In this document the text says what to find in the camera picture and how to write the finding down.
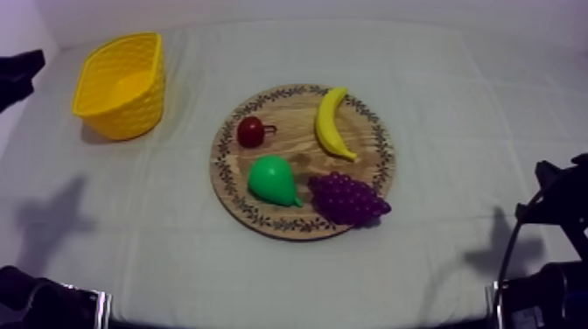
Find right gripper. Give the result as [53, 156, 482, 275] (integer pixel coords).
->
[514, 153, 588, 263]

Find yellow toy banana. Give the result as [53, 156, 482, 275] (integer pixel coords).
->
[313, 87, 359, 162]

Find round wooden board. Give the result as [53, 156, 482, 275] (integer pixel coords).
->
[208, 82, 397, 242]

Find yellow plastic basket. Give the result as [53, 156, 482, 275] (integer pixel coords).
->
[71, 31, 167, 142]

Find silver metal bar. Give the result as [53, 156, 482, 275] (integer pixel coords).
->
[90, 289, 113, 329]
[486, 282, 501, 329]

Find purple toy grapes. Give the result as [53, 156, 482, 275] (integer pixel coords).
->
[307, 171, 393, 228]

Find green toy pear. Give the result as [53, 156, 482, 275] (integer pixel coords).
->
[247, 154, 305, 208]

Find small red fruit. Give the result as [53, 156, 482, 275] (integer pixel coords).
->
[236, 115, 278, 150]

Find black cable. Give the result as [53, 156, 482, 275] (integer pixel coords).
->
[496, 189, 549, 290]

